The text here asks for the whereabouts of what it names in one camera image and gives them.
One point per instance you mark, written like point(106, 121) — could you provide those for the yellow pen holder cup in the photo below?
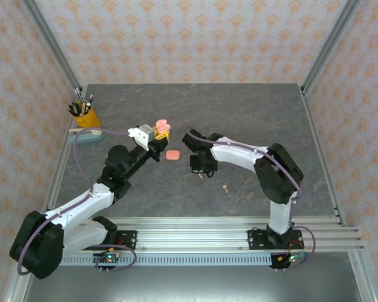
point(88, 119)

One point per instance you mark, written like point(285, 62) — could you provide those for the white pen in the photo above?
point(85, 107)

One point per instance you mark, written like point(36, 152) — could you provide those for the teal and beige stapler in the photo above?
point(85, 139)

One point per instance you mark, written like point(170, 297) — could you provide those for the blue pen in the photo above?
point(90, 100)

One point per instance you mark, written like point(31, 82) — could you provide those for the silver pen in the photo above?
point(78, 93)

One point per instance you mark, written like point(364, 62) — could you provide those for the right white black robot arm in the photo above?
point(239, 154)

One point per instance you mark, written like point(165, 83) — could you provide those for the aluminium frame post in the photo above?
point(55, 47)
point(330, 47)

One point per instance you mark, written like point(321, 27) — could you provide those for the pink rounded-rectangular charging case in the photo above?
point(172, 155)

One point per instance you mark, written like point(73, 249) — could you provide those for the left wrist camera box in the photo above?
point(143, 135)

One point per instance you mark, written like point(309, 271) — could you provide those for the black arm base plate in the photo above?
point(129, 237)
point(256, 239)

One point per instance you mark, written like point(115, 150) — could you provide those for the pink round charging case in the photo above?
point(160, 123)

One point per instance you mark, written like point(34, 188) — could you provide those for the aluminium mounting rail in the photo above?
point(192, 234)

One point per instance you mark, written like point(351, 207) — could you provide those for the grey metal panel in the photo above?
point(192, 283)

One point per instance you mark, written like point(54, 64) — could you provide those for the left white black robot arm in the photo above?
point(78, 204)

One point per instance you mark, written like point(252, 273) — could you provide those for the black pen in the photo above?
point(73, 109)

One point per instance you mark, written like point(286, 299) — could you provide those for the small circuit board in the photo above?
point(290, 258)
point(108, 258)

